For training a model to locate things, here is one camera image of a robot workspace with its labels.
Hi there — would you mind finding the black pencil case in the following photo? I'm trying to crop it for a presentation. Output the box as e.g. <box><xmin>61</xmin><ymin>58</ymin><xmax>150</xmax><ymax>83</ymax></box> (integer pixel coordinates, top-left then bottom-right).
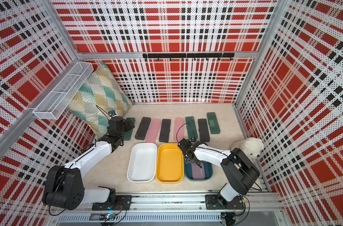
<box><xmin>159</xmin><ymin>119</ymin><xmax>171</xmax><ymax>143</ymax></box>
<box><xmin>198</xmin><ymin>119</ymin><xmax>210</xmax><ymax>142</ymax></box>
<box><xmin>135</xmin><ymin>117</ymin><xmax>151</xmax><ymax>140</ymax></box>

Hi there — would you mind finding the pink pencil case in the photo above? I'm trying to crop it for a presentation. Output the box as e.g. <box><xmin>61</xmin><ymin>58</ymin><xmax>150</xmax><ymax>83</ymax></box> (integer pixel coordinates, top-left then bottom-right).
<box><xmin>191</xmin><ymin>163</ymin><xmax>205</xmax><ymax>180</ymax></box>
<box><xmin>145</xmin><ymin>118</ymin><xmax>162</xmax><ymax>143</ymax></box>
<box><xmin>173</xmin><ymin>117</ymin><xmax>186</xmax><ymax>143</ymax></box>

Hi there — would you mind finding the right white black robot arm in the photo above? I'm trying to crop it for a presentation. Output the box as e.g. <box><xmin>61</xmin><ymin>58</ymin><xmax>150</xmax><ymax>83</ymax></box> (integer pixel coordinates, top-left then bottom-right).
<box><xmin>178</xmin><ymin>138</ymin><xmax>260</xmax><ymax>209</ymax></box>

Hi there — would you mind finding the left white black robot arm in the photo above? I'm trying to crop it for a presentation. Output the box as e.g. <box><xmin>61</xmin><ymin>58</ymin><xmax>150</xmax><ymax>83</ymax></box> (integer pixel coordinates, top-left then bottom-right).
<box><xmin>42</xmin><ymin>116</ymin><xmax>135</xmax><ymax>210</ymax></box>

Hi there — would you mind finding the teal storage tray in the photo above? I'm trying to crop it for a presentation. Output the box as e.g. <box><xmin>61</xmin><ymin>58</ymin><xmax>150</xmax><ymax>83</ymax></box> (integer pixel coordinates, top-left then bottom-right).
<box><xmin>184</xmin><ymin>158</ymin><xmax>213</xmax><ymax>181</ymax></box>

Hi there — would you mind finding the yellow storage tray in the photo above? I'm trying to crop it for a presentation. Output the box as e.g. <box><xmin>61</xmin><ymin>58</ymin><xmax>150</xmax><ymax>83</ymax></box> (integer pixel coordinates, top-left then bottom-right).
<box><xmin>156</xmin><ymin>143</ymin><xmax>184</xmax><ymax>183</ymax></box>

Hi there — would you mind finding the white storage tray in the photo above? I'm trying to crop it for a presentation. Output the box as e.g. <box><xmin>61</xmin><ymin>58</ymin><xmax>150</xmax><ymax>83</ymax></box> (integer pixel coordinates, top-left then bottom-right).
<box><xmin>127</xmin><ymin>143</ymin><xmax>158</xmax><ymax>183</ymax></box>

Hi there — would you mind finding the patterned throw pillow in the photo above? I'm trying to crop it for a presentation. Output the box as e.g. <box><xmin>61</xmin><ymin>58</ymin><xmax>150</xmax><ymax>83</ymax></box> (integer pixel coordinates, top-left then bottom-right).
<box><xmin>66</xmin><ymin>62</ymin><xmax>133</xmax><ymax>138</ymax></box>

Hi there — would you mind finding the white plush seal toy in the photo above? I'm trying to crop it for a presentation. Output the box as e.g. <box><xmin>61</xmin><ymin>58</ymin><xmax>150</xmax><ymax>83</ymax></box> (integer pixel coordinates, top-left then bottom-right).
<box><xmin>230</xmin><ymin>137</ymin><xmax>265</xmax><ymax>163</ymax></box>

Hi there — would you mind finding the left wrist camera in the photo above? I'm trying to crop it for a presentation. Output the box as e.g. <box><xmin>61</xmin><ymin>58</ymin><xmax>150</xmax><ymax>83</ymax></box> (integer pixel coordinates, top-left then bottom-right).
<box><xmin>108</xmin><ymin>110</ymin><xmax>117</xmax><ymax>118</ymax></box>

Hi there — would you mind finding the white wire mesh shelf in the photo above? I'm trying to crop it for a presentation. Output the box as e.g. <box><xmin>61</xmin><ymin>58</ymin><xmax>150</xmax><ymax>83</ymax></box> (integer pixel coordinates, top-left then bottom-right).
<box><xmin>33</xmin><ymin>61</ymin><xmax>93</xmax><ymax>120</ymax></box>

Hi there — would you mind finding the black hook rail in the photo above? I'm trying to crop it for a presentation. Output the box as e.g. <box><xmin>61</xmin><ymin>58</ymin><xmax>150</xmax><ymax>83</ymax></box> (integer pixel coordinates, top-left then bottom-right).
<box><xmin>142</xmin><ymin>53</ymin><xmax>235</xmax><ymax>60</ymax></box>

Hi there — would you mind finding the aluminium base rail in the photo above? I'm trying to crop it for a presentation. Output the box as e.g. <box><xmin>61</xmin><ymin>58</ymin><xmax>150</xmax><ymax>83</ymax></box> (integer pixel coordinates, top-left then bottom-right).
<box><xmin>51</xmin><ymin>192</ymin><xmax>285</xmax><ymax>214</ymax></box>

